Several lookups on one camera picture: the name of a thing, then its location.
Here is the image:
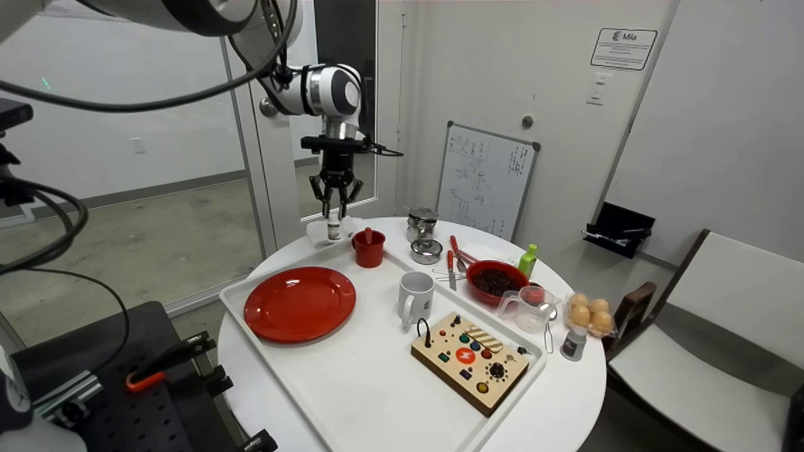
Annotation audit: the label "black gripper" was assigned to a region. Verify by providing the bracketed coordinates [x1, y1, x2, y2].
[302, 136, 402, 218]

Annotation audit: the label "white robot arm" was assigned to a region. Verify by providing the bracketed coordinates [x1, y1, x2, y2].
[0, 0, 391, 220]

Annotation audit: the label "small grey shaker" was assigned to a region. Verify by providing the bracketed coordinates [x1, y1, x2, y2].
[561, 328, 586, 362]

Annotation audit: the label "red cup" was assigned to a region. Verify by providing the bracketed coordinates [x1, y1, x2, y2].
[352, 228, 384, 268]

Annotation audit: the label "metal canister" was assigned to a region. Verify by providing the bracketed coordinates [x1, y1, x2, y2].
[406, 208, 436, 240]

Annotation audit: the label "red plate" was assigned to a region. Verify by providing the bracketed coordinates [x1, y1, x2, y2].
[244, 265, 356, 345]

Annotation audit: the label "white mug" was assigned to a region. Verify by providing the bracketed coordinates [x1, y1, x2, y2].
[396, 272, 435, 328]

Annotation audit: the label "round white table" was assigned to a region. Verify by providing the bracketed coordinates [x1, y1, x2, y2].
[219, 215, 606, 452]

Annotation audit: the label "leaning whiteboard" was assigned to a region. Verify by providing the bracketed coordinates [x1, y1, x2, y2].
[436, 121, 541, 238]

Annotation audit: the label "white plastic tray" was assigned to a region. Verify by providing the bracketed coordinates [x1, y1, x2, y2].
[221, 248, 546, 452]

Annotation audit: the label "red bowl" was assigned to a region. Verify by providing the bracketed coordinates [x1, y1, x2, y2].
[466, 262, 527, 306]

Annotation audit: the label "green bottle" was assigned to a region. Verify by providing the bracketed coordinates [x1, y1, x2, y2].
[518, 244, 538, 278]

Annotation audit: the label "wooden busy board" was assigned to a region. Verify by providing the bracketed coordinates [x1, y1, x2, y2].
[410, 311, 534, 416]

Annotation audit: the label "clear measuring cup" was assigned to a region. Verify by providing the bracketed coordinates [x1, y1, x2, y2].
[500, 283, 558, 355]

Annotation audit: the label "black orange clamp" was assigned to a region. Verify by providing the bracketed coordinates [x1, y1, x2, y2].
[122, 332, 215, 393]

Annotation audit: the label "egg carton with eggs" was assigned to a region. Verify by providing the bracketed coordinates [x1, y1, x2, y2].
[566, 293, 616, 339]

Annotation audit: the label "white chair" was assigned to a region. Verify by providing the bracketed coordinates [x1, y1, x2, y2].
[610, 228, 804, 452]

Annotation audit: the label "metal strainer ring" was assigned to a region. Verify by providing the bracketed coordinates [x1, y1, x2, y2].
[406, 234, 444, 268]

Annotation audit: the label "red handled scissors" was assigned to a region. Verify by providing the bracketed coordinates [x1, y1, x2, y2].
[448, 238, 475, 285]

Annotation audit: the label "black wall holder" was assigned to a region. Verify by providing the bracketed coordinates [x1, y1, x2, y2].
[586, 204, 655, 259]

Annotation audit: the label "black cable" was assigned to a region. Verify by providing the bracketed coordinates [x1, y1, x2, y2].
[0, 0, 302, 355]

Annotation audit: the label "wall notice sign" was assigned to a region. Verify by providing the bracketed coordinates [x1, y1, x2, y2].
[591, 28, 659, 71]

